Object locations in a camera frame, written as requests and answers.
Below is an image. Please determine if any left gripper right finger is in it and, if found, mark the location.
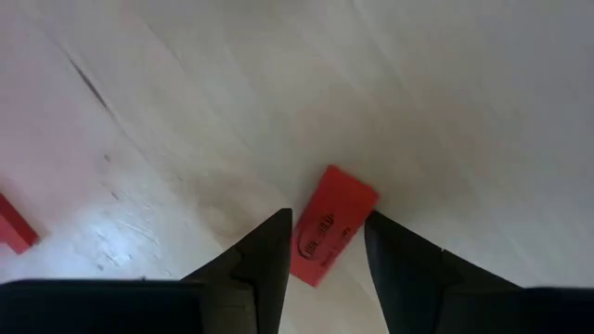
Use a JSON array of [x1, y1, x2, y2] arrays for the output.
[[363, 210, 525, 334]]

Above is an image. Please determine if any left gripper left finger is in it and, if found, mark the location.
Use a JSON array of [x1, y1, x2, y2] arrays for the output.
[[180, 207, 294, 334]]

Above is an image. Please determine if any red eraser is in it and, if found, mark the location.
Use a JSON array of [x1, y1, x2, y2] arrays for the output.
[[288, 163, 381, 289], [0, 192, 41, 255]]

